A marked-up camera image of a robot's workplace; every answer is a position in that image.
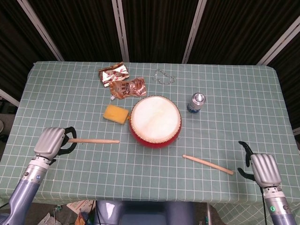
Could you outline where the white printed paper sheet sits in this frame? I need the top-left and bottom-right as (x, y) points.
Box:
(66, 200), (97, 215)

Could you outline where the green grid cutting mat table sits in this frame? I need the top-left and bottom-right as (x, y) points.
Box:
(0, 61), (300, 225)

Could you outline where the dark ribbed partition panel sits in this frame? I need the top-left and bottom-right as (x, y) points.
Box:
(121, 0), (201, 64)
(187, 0), (300, 65)
(0, 0), (60, 99)
(26, 0), (125, 62)
(267, 27), (300, 132)

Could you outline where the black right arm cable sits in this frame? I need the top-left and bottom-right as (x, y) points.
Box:
(258, 185), (268, 225)

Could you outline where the grey metal table leg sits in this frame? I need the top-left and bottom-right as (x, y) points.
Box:
(205, 203), (213, 225)

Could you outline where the wooden drumstick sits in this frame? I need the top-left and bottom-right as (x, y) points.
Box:
(68, 138), (120, 144)
(182, 154), (235, 175)

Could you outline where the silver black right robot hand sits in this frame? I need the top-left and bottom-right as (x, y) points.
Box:
(237, 140), (282, 188)

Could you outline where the blue silver drink can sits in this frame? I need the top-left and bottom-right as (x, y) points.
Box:
(186, 92), (207, 114)

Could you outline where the clear bead bracelet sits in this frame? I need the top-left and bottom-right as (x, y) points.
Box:
(150, 69), (177, 86)

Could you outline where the yellow sponge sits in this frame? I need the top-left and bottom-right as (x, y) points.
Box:
(103, 104), (130, 125)

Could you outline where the white partition frame post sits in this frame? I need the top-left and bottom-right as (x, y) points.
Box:
(181, 0), (208, 64)
(16, 0), (65, 62)
(255, 17), (300, 66)
(0, 88), (20, 107)
(111, 0), (130, 63)

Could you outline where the silver red snack wrapper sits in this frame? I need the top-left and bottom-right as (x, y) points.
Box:
(97, 61), (130, 88)

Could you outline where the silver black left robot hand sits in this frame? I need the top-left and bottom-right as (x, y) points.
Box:
(33, 126), (77, 163)

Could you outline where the blue grey robot torso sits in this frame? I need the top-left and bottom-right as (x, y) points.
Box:
(94, 200), (195, 225)

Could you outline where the orange printed box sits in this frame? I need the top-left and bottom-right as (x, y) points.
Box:
(75, 211), (91, 225)

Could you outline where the crumpled white plastic bag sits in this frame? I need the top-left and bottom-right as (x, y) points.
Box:
(34, 211), (58, 225)

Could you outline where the red drum with white skin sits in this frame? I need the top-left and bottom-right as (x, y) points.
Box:
(128, 94), (182, 150)

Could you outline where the brown sauce pouch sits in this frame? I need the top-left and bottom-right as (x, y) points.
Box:
(109, 77), (148, 101)

